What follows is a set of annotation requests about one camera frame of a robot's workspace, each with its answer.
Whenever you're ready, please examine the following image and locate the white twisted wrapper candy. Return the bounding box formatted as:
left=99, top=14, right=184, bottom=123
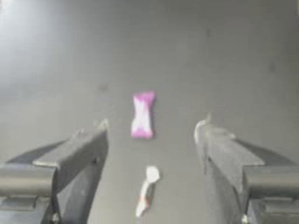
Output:
left=135, top=164, right=162, bottom=218

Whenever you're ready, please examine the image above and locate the purple candy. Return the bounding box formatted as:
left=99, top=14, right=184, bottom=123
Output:
left=130, top=90, right=157, bottom=139

